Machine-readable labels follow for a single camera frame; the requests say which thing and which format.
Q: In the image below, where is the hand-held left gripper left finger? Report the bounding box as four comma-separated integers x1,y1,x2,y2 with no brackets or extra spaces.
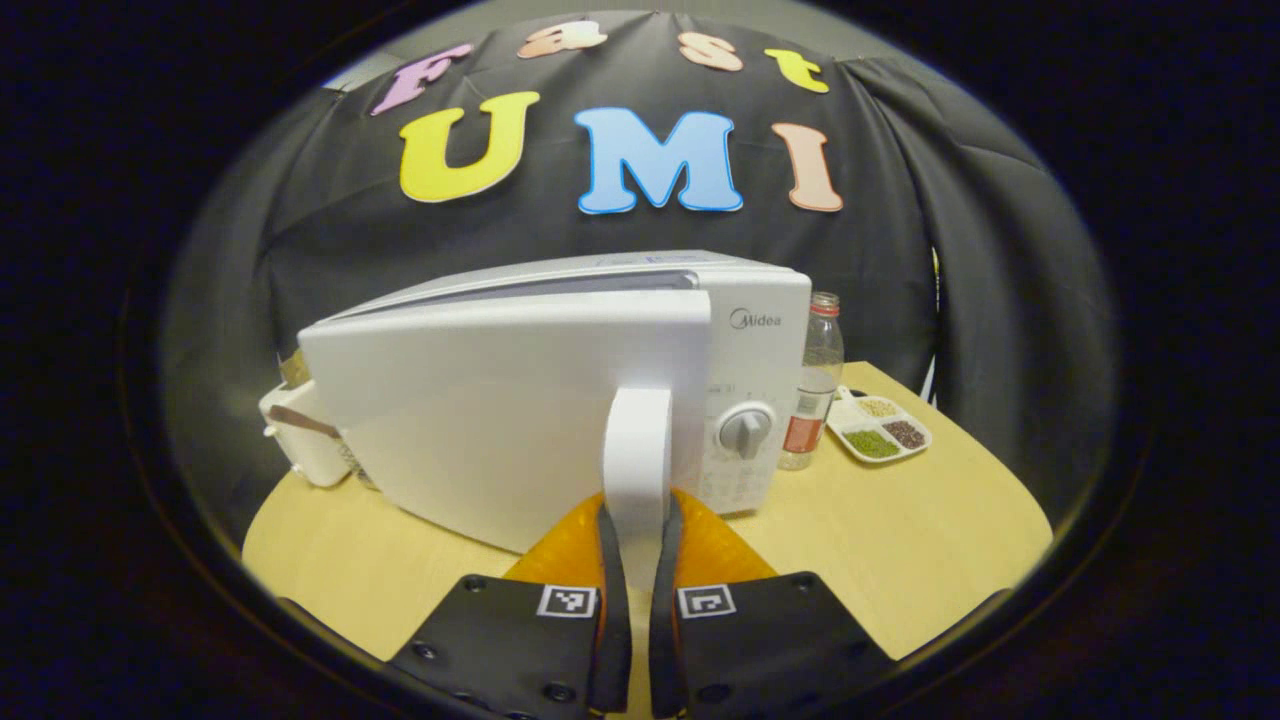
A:
385,490,634,720

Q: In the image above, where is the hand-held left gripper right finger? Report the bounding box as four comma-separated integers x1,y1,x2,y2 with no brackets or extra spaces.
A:
648,488,896,720

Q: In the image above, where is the white microwave oven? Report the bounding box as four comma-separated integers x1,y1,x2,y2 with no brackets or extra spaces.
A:
298,250,813,593

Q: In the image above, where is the clear plastic bottle red label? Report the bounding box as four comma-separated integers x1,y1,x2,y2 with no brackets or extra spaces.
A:
778,291,845,472

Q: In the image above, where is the white divided dish of beans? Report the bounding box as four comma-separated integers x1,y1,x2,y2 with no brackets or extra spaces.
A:
826,385,934,465

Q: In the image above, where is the small white appliance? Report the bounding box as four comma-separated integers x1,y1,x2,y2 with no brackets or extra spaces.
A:
258,350,366,491

